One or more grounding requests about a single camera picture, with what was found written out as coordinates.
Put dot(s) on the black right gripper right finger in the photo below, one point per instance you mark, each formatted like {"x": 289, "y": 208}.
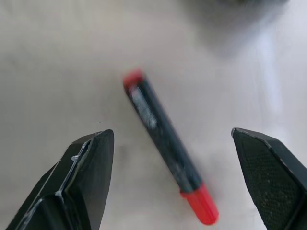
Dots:
{"x": 275, "y": 182}

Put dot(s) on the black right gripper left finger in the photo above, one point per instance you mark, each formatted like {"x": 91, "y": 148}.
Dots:
{"x": 72, "y": 187}

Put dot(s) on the black marker with red cap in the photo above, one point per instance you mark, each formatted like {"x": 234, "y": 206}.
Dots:
{"x": 165, "y": 141}

